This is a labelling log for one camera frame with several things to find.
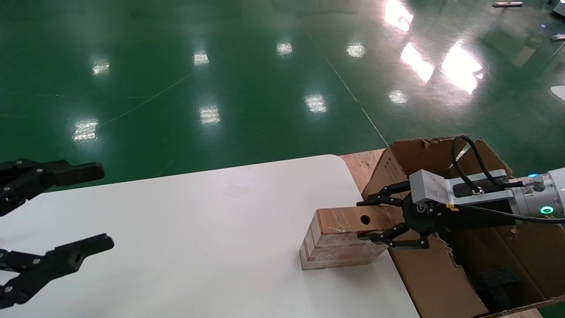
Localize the thick black sleeved cable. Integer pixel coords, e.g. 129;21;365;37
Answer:
450;135;509;195

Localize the black cable with yellow tag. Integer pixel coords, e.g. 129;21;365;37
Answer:
435;202;565;224

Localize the black foam block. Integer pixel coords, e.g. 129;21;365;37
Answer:
470;265;524;312

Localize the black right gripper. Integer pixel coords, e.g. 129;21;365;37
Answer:
356;180;516;250

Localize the big torn cardboard box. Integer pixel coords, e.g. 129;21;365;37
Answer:
361;137;565;318

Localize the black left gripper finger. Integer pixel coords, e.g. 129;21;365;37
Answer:
0;233;115;310
0;159;105;217

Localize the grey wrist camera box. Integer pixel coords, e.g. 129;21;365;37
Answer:
408;169;512;206

